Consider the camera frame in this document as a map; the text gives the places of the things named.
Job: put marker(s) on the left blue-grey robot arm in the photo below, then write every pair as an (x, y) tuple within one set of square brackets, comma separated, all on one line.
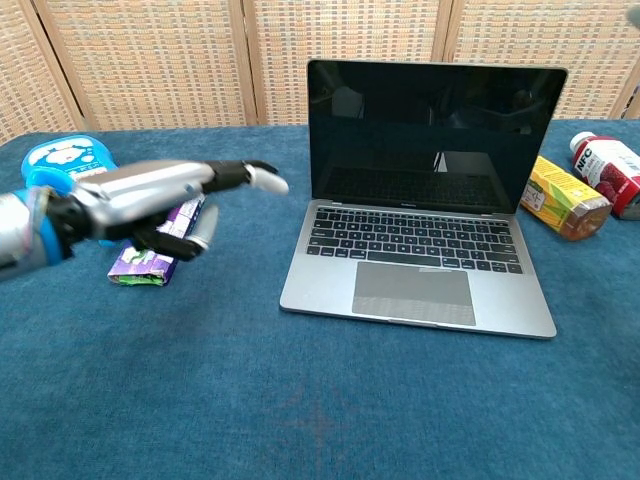
[(20, 230)]

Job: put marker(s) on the woven bamboo folding screen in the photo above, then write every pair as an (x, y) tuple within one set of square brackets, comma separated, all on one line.
[(165, 60)]

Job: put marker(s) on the red juice bottle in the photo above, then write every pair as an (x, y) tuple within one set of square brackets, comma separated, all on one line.
[(610, 167)]

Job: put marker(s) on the yellow label tea bottle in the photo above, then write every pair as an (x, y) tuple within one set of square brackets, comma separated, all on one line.
[(560, 200)]

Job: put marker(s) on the dark teal table mat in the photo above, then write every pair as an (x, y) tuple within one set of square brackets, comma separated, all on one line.
[(200, 390)]

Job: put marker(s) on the silver grey laptop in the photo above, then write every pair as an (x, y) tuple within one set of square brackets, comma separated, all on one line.
[(415, 280)]

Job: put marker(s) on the blue detergent bottle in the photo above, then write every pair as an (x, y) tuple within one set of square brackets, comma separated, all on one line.
[(60, 157)]

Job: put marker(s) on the purple toothpaste box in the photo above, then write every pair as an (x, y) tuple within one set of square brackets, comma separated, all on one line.
[(145, 267)]

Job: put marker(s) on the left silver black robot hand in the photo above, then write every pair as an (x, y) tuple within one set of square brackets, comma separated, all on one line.
[(140, 192)]

